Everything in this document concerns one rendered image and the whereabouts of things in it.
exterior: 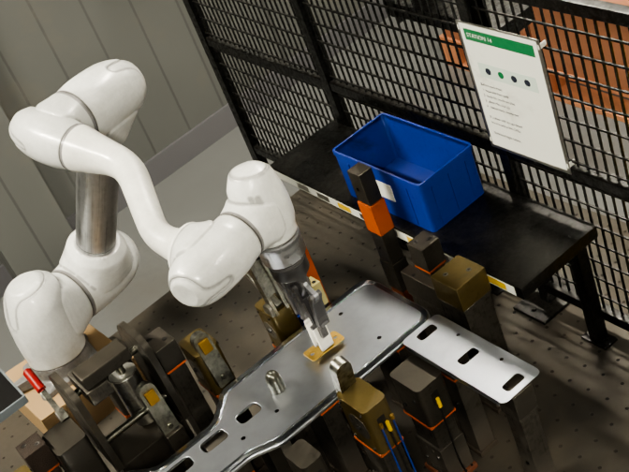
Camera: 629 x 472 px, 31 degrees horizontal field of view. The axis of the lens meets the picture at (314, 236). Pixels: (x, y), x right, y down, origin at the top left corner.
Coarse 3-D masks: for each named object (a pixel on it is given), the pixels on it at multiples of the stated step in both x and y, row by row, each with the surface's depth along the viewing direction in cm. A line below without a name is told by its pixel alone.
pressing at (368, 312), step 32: (352, 288) 241; (384, 288) 238; (352, 320) 233; (384, 320) 230; (416, 320) 226; (288, 352) 232; (352, 352) 225; (384, 352) 223; (256, 384) 227; (288, 384) 224; (320, 384) 221; (224, 416) 223; (256, 416) 220; (288, 416) 217; (192, 448) 219; (224, 448) 216; (256, 448) 214
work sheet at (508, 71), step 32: (480, 32) 218; (480, 64) 224; (512, 64) 216; (544, 64) 208; (480, 96) 232; (512, 96) 222; (544, 96) 214; (512, 128) 229; (544, 128) 220; (544, 160) 227
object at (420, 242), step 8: (424, 232) 235; (416, 240) 234; (424, 240) 233; (432, 240) 232; (408, 248) 234; (416, 248) 232; (424, 248) 231; (432, 248) 232; (440, 248) 233; (416, 256) 234; (424, 256) 231; (432, 256) 232; (440, 256) 234; (416, 264) 236; (424, 264) 233; (432, 264) 233; (440, 264) 235; (424, 272) 236; (432, 272) 235
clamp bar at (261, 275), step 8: (256, 264) 231; (256, 272) 231; (264, 272) 232; (256, 280) 231; (264, 280) 233; (272, 280) 233; (264, 288) 232; (272, 288) 234; (264, 296) 233; (280, 296) 234; (272, 304) 234
